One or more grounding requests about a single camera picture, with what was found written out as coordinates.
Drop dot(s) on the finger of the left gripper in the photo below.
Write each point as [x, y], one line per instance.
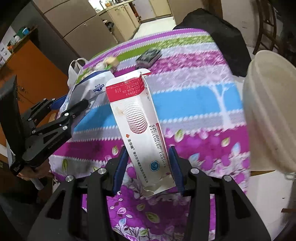
[34, 115]
[45, 140]

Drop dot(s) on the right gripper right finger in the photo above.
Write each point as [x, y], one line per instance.
[236, 217]

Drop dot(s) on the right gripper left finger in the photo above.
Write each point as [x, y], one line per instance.
[78, 210]

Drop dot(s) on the white alcohol wipes packet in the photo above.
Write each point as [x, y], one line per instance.
[88, 88]

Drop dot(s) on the red white medicine box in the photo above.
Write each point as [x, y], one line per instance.
[135, 115]

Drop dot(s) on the beige kitchen cabinets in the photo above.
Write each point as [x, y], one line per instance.
[127, 16]

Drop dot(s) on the white round trash basin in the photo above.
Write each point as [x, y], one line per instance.
[269, 107]

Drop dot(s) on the person's hand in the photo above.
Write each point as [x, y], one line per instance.
[42, 171]

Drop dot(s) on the orange wooden cabinet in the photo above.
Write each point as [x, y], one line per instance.
[37, 76]

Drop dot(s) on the white plastic shopping bag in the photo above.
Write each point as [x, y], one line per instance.
[74, 69]

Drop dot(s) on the grey refrigerator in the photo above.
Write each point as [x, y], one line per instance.
[67, 30]

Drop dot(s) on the piece of yellow bread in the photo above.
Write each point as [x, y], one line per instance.
[111, 61]

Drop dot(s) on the black cigarette pack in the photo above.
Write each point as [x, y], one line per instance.
[148, 58]

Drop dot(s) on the black cloth covered seat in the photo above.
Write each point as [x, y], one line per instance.
[227, 37]

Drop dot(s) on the dark wooden chair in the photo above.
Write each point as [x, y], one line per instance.
[267, 34]

